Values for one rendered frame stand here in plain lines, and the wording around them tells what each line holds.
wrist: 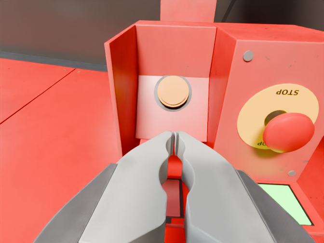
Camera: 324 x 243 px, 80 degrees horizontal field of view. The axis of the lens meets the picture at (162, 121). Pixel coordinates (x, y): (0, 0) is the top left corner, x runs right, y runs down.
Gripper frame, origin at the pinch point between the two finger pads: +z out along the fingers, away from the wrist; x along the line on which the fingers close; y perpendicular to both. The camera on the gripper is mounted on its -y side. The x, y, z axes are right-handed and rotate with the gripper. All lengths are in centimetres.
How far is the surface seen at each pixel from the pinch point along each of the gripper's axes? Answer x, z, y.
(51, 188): -21.0, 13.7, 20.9
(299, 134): 10.2, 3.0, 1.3
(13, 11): -70, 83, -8
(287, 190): 13.1, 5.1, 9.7
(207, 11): 12, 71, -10
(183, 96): 1.3, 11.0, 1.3
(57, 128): -28.6, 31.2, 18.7
